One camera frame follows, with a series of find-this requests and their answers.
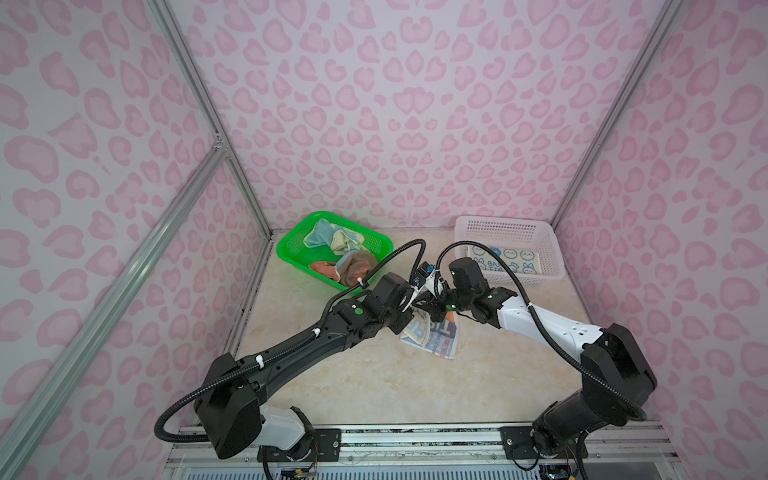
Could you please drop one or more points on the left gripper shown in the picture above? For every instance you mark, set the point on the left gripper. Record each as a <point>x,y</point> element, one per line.
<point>401,327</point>

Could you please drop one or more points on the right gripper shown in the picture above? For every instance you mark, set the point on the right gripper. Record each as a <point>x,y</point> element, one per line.
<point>432,310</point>

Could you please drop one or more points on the orange blue patterned towel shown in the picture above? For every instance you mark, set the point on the orange blue patterned towel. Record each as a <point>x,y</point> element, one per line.
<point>438,338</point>

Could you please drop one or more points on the blue bunny towel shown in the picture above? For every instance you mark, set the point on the blue bunny towel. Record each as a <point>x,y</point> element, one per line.
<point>520,261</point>

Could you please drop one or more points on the green plastic basket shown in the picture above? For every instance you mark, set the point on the green plastic basket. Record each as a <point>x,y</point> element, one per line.
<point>301,247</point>

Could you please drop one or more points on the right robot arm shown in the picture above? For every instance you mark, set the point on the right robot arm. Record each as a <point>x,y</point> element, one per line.
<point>616,378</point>

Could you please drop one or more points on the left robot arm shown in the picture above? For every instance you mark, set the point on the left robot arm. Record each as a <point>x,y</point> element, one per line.
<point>233,413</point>

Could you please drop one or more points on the red brown towel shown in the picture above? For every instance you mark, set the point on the red brown towel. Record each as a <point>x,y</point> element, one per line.
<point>351,267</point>

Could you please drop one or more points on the light green towel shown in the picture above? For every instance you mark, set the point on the light green towel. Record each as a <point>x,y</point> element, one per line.
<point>338,239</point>

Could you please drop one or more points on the white plastic basket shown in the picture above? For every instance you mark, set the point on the white plastic basket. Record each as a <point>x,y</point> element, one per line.
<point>537,236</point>

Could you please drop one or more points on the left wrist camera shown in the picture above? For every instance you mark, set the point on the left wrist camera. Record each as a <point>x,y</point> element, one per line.
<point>424,272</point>

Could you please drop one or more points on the diagonal aluminium frame bar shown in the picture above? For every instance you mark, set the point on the diagonal aluminium frame bar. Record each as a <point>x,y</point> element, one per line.
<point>38,414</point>

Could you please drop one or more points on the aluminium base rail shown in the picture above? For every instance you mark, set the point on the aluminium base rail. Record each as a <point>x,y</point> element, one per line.
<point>447,451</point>

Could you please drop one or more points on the right corner frame post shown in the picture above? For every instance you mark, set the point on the right corner frame post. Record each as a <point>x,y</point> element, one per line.
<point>663,27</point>

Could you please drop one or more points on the corner frame post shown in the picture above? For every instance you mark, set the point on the corner frame post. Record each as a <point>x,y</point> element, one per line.
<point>663,27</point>
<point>167,22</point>

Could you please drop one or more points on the left corner frame post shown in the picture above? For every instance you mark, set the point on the left corner frame post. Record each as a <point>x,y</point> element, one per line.
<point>167,22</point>

